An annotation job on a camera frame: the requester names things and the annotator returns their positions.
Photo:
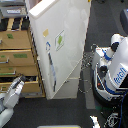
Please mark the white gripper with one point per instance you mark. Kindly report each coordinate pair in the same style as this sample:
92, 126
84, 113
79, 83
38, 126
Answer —
15, 88

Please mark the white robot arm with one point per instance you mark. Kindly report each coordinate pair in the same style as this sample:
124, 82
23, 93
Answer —
5, 113

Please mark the wooden drawer cabinet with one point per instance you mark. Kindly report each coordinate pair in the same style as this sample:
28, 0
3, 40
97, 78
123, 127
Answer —
18, 56

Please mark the green android sticker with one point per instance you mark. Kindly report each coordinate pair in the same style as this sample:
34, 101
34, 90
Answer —
59, 40

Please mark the grey box on cabinet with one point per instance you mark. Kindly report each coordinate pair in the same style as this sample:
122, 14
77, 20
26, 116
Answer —
13, 11

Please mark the white blue Fetch robot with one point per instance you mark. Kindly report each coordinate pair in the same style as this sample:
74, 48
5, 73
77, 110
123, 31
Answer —
110, 71

